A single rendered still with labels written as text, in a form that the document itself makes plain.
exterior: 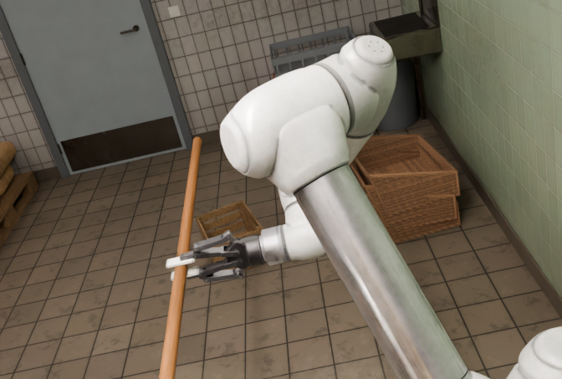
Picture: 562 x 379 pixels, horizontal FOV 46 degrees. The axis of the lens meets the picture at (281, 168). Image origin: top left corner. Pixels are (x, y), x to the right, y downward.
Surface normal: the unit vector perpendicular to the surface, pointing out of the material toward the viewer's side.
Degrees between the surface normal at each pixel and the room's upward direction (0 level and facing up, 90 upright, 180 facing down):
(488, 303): 0
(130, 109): 90
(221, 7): 90
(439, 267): 0
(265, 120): 48
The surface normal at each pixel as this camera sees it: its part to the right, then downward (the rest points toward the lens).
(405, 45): 0.04, 0.44
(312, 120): 0.36, -0.22
